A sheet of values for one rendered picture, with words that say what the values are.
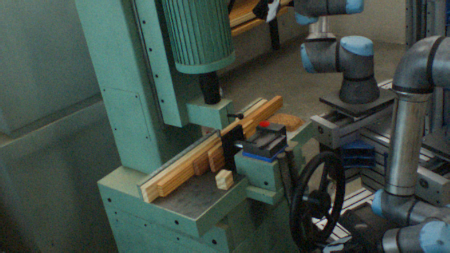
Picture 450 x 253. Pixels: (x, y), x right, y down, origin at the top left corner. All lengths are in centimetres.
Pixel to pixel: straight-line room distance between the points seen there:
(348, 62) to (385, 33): 312
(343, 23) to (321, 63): 332
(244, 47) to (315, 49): 296
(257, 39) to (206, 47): 364
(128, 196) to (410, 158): 89
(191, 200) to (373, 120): 92
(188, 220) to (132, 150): 49
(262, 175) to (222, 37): 40
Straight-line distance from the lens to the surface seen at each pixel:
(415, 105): 133
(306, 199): 153
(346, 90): 205
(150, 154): 175
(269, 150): 143
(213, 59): 146
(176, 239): 170
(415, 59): 129
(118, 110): 176
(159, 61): 157
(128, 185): 180
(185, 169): 153
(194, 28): 143
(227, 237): 151
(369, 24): 517
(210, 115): 157
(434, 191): 171
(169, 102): 162
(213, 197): 145
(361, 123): 208
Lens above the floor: 171
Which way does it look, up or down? 26 degrees down
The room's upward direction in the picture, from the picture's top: 10 degrees counter-clockwise
